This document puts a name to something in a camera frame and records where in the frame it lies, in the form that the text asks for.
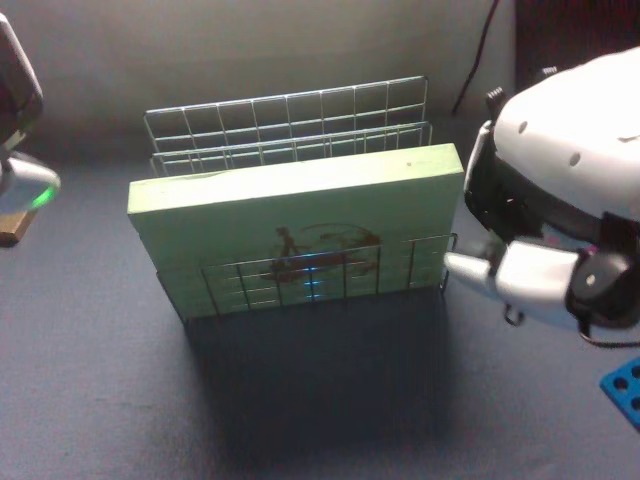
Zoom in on silver wire file rack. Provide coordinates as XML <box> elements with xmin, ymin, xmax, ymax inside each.
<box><xmin>143</xmin><ymin>74</ymin><xmax>459</xmax><ymax>321</ymax></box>

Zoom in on grey table cloth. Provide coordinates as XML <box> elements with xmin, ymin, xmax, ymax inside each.
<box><xmin>0</xmin><ymin>107</ymin><xmax>640</xmax><ymax>480</ymax></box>

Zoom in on black hanging cable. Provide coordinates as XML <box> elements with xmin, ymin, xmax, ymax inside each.
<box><xmin>452</xmin><ymin>0</ymin><xmax>501</xmax><ymax>115</ymax></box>

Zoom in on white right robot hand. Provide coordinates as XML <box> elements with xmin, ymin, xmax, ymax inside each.
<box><xmin>443</xmin><ymin>47</ymin><xmax>640</xmax><ymax>346</ymax></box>

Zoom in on pale green book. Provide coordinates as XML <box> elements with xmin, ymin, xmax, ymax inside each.
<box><xmin>127</xmin><ymin>143</ymin><xmax>465</xmax><ymax>317</ymax></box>

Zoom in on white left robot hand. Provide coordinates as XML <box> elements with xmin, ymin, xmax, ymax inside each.
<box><xmin>0</xmin><ymin>12</ymin><xmax>62</xmax><ymax>216</ymax></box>

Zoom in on wooden block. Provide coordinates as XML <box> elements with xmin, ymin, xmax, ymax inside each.
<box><xmin>0</xmin><ymin>209</ymin><xmax>31</xmax><ymax>249</ymax></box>

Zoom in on blue block with round holes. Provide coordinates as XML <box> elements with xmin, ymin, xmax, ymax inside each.
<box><xmin>598</xmin><ymin>357</ymin><xmax>640</xmax><ymax>432</ymax></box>

